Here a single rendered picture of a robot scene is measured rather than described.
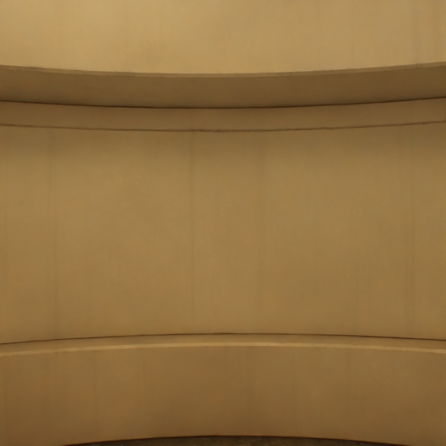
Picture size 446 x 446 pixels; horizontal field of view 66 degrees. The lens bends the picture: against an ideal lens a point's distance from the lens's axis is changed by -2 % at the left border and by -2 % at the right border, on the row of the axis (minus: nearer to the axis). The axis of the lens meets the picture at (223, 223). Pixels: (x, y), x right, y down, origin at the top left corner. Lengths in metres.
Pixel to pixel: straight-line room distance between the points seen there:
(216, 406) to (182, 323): 0.11
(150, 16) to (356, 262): 0.37
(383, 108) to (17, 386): 0.54
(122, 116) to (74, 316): 0.26
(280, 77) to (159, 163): 0.18
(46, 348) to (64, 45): 0.33
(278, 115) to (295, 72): 0.10
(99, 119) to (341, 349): 0.41
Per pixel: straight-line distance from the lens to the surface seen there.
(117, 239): 0.46
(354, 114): 0.49
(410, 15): 0.43
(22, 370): 0.48
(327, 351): 0.45
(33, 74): 0.42
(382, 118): 0.49
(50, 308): 0.49
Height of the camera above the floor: 0.26
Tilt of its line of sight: level
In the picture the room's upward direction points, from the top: straight up
